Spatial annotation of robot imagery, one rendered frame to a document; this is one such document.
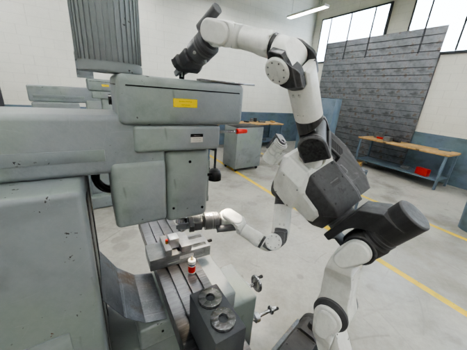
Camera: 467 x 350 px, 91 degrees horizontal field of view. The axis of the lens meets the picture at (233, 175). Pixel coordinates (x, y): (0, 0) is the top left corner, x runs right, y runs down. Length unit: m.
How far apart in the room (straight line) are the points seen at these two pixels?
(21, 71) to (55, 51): 0.86
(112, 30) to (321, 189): 0.85
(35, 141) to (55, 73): 6.64
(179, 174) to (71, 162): 0.36
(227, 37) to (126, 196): 0.63
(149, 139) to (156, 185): 0.18
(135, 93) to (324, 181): 0.72
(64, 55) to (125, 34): 6.62
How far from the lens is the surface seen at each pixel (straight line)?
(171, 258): 1.41
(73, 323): 1.08
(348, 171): 1.00
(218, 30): 0.81
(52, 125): 0.87
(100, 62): 0.87
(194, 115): 0.90
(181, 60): 0.95
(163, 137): 0.89
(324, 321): 1.18
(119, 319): 1.52
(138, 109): 0.85
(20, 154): 0.90
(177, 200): 1.01
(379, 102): 8.82
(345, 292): 1.11
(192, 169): 0.98
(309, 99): 0.75
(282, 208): 1.18
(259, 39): 0.75
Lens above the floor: 1.86
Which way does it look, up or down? 20 degrees down
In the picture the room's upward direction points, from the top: 5 degrees clockwise
